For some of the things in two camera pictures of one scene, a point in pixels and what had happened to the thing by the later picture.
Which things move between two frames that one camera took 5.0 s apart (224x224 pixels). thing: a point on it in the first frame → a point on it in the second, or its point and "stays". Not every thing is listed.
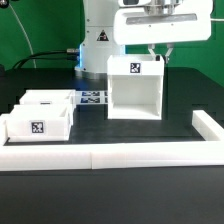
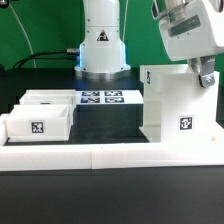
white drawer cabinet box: [135, 87] → [177, 109]
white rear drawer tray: [49, 97] stays
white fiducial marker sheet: [91, 97] stays
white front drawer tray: [39, 123] stays
